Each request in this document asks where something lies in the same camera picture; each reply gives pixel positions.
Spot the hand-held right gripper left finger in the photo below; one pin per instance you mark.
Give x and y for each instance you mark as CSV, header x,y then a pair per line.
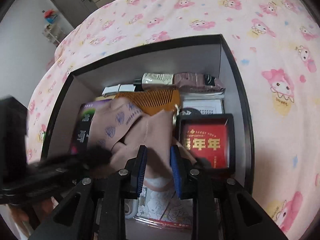
x,y
141,170

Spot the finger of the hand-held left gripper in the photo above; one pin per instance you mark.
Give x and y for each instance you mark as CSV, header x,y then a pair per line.
x,y
62,165

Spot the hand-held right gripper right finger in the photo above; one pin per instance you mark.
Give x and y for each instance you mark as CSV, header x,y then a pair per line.
x,y
175,172

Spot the beige printed cloth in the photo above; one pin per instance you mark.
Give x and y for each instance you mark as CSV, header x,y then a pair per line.
x,y
150,135

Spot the black square frame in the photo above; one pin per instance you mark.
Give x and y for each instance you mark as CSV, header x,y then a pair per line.
x,y
231,142

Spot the wooden comb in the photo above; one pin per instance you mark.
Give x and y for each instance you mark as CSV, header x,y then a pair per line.
x,y
155,101

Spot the cream tube with black cap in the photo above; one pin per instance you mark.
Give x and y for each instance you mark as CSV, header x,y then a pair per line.
x,y
155,80

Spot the mauve plastic packet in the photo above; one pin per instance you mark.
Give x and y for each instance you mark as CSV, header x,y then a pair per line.
x,y
197,81

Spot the black cardboard box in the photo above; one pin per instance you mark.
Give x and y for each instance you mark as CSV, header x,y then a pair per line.
x,y
150,62

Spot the person's left hand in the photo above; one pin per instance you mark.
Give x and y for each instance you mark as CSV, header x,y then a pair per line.
x,y
20,213

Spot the black rainbow print packet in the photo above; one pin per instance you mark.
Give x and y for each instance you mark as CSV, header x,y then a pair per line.
x,y
83,125

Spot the red envelope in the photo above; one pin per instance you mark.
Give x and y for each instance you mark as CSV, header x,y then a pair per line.
x,y
205,135

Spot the white grid print box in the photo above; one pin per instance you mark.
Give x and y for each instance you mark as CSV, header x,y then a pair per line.
x,y
202,106

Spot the pink printed blanket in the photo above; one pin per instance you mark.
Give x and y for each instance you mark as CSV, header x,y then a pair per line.
x,y
262,80

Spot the red and blue toy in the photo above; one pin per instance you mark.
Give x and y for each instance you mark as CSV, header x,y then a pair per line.
x,y
51,15

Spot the grey cabinet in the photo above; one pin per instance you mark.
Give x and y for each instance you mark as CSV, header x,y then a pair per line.
x,y
67,0

